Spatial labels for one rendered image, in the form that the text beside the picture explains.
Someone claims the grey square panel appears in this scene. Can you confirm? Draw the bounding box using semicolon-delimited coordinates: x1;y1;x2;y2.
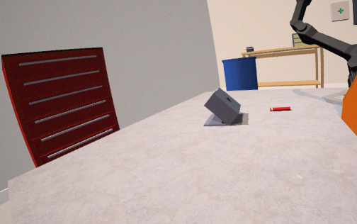
204;88;241;126

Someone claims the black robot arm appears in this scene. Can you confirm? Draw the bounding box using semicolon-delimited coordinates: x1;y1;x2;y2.
290;0;357;88

